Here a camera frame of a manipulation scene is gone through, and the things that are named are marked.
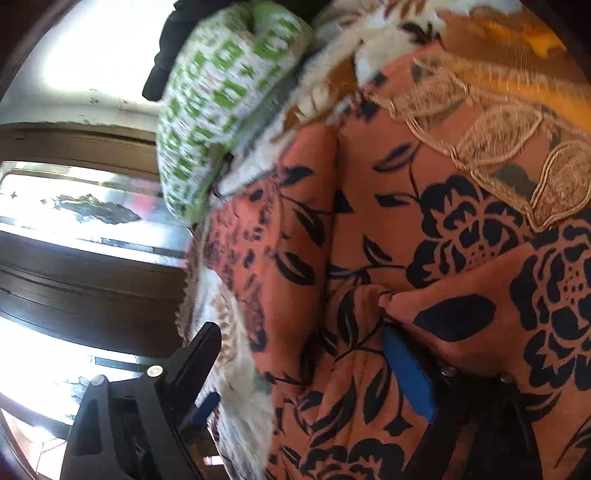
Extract orange floral garment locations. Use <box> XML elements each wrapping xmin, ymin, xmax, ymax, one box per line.
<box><xmin>203</xmin><ymin>46</ymin><xmax>591</xmax><ymax>480</ymax></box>

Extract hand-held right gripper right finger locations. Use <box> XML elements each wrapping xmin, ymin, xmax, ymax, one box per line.
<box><xmin>382</xmin><ymin>328</ymin><xmax>548</xmax><ymax>480</ymax></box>

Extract black cloth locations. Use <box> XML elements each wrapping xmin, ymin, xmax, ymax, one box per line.
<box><xmin>142</xmin><ymin>0</ymin><xmax>259</xmax><ymax>102</ymax></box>

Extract yellow orange cloth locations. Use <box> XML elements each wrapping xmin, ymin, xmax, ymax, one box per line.
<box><xmin>443</xmin><ymin>11</ymin><xmax>571</xmax><ymax>100</ymax></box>

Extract leaf-printed fleece blanket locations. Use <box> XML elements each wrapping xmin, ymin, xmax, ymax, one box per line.
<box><xmin>178</xmin><ymin>0</ymin><xmax>446</xmax><ymax>480</ymax></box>

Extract window with dark frame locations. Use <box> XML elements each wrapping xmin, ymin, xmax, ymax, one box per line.
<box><xmin>0</xmin><ymin>0</ymin><xmax>197</xmax><ymax>467</ymax></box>

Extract green white patterned pillow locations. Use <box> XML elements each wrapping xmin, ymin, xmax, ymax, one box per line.
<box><xmin>156</xmin><ymin>0</ymin><xmax>315</xmax><ymax>227</ymax></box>

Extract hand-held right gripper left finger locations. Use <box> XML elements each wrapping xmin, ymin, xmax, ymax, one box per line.
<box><xmin>60</xmin><ymin>322</ymin><xmax>222</xmax><ymax>480</ymax></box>

